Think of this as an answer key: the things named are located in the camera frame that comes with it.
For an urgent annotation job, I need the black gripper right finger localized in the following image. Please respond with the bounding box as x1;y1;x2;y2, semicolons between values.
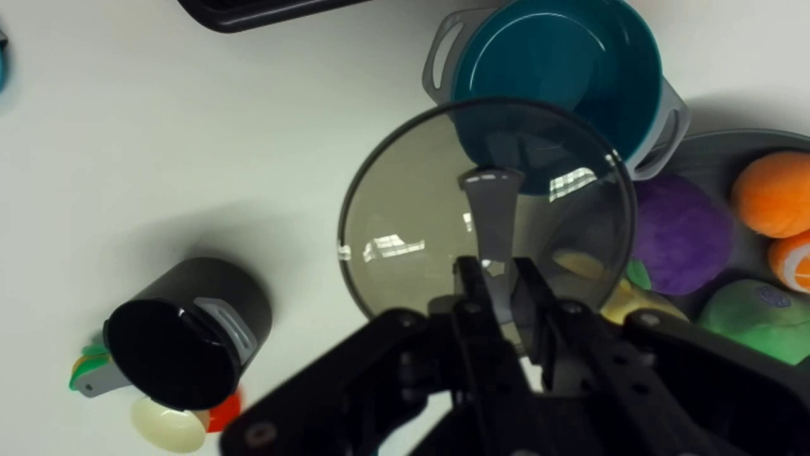
510;257;675;456

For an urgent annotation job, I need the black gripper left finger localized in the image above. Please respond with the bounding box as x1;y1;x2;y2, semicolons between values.
426;255;542;456

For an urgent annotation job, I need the grey glass pot lid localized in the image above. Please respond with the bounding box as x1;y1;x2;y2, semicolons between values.
338;99;636;322

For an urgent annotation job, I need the black toy pot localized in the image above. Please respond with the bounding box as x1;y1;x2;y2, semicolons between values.
104;257;272;411

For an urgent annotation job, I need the blue toy pot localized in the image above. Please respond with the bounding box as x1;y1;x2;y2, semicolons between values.
422;0;690;179

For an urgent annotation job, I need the dark plate of toy food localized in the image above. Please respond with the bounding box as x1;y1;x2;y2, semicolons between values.
589;126;810;369

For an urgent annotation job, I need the toy corn cob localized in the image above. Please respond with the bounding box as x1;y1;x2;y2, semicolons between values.
69;333;119;398

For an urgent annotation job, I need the black baking tray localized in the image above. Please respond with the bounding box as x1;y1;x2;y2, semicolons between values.
176;0;362;33

